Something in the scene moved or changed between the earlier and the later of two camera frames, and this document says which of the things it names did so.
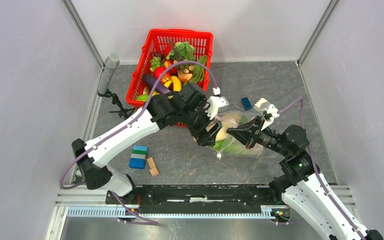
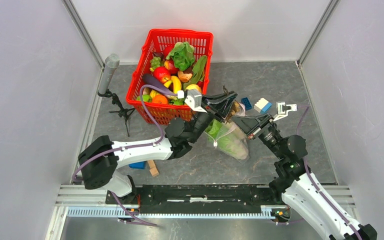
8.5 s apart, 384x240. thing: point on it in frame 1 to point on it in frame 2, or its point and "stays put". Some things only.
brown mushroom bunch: [185, 75] to [235, 110]
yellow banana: [176, 83] stays put
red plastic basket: [158, 40] stays put
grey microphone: [112, 62] stays put
